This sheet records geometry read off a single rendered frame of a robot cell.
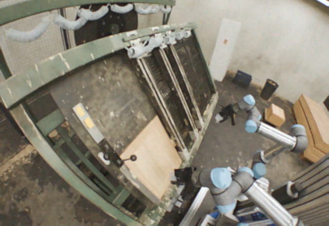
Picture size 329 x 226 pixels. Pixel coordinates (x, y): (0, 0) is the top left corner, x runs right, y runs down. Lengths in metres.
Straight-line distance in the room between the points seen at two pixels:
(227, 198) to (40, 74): 0.87
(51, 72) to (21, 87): 0.14
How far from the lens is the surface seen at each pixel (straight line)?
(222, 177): 0.50
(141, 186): 0.99
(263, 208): 0.67
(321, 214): 1.02
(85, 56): 0.71
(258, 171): 1.21
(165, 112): 1.05
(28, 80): 0.64
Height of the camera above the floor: 2.10
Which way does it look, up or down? 40 degrees down
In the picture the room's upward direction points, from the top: 9 degrees clockwise
